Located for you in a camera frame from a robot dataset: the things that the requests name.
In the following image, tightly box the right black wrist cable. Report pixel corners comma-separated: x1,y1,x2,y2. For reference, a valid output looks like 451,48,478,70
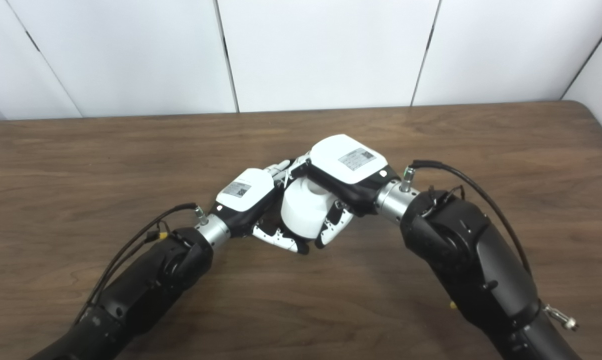
403,159,532,276

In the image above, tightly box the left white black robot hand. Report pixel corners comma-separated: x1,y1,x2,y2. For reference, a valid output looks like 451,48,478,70
208,160,312,255

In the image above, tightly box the round white plastic piece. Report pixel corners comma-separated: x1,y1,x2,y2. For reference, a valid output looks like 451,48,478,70
280,177,339,240

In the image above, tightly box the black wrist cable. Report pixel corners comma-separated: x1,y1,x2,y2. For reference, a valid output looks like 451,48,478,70
73,202,209,321
403,159,532,276

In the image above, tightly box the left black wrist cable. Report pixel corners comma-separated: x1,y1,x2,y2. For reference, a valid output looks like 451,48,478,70
73,202,209,321

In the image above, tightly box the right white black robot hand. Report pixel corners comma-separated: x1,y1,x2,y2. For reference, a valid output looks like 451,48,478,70
291,134,401,249

